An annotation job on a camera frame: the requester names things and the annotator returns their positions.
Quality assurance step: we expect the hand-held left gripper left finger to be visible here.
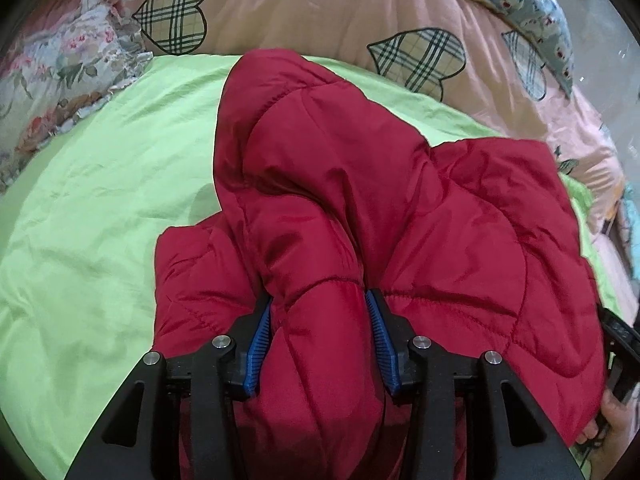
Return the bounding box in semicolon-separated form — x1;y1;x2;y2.
64;294;275;480

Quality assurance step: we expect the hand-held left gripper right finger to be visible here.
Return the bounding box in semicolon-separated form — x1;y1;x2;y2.
364;289;584;480

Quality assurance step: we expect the red quilted jacket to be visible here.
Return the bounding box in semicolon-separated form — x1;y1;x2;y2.
152;49;608;480

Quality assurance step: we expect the person's right hand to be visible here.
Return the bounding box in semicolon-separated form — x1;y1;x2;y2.
575;389;640;448

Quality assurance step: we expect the green bed blanket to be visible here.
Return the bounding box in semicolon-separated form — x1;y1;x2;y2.
0;52;618;480

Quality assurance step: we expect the pink duvet with plaid hearts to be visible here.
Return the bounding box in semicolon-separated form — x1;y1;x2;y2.
30;0;640;311

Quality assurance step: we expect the floral ruffled pillow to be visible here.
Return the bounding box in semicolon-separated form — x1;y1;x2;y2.
0;0;156;193

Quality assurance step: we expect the blue bear print pillow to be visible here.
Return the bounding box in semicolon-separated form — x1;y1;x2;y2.
420;0;576;98

